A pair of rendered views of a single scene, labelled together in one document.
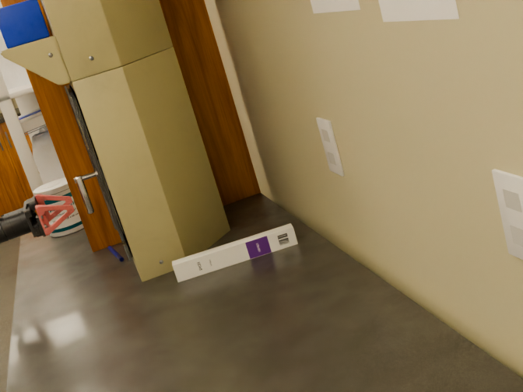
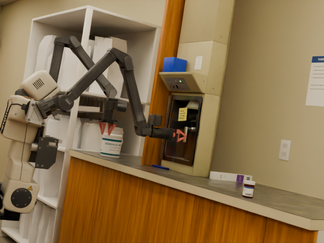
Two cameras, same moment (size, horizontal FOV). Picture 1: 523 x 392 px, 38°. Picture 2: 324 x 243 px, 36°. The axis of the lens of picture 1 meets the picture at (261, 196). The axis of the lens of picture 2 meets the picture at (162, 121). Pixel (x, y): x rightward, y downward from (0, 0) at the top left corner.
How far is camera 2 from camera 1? 187 cm
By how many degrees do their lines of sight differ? 29
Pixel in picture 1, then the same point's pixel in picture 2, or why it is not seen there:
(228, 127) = not seen: hidden behind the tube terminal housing
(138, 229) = (200, 155)
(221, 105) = not seen: hidden behind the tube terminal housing
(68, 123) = (159, 109)
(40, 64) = (200, 82)
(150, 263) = (198, 169)
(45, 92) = (157, 94)
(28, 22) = (181, 66)
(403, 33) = not seen: outside the picture
